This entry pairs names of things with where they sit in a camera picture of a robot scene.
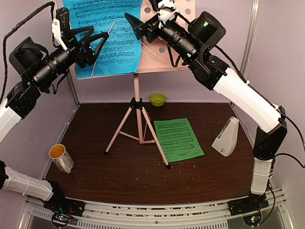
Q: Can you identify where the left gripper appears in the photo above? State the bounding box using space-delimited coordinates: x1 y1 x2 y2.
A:
30 24 109 88

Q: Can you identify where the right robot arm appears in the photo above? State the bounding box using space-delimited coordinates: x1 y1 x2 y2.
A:
125 7 290 211

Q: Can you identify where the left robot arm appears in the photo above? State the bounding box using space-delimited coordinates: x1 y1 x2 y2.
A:
0 1 109 139

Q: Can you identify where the white metronome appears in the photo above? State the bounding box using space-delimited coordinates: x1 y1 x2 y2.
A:
212 116 239 157

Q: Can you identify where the green sheet music paper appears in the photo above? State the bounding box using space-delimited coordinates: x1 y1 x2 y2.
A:
153 118 204 162

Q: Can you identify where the yellow-green plastic bowl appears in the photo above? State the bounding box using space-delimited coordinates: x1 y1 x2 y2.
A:
150 94 166 107

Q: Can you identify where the aluminium front rail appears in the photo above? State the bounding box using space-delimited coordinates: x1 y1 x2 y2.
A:
19 188 294 229

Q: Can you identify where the pink music stand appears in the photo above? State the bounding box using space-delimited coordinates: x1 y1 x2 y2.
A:
70 0 195 154

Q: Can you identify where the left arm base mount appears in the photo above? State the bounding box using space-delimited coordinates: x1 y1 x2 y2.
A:
43 198 85 217

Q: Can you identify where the patterned mug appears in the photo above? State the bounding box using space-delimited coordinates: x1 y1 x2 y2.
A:
49 144 74 174

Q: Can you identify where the blue sheet music paper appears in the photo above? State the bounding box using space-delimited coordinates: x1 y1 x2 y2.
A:
62 0 143 80

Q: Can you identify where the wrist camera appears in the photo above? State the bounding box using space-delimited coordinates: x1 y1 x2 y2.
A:
149 0 180 29
51 7 71 51

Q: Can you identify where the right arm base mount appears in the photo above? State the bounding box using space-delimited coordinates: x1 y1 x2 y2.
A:
227 197 269 216

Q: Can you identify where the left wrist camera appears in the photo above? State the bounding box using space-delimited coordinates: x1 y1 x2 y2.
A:
51 7 71 51

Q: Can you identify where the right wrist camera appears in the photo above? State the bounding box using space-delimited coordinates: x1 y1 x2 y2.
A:
149 0 180 29

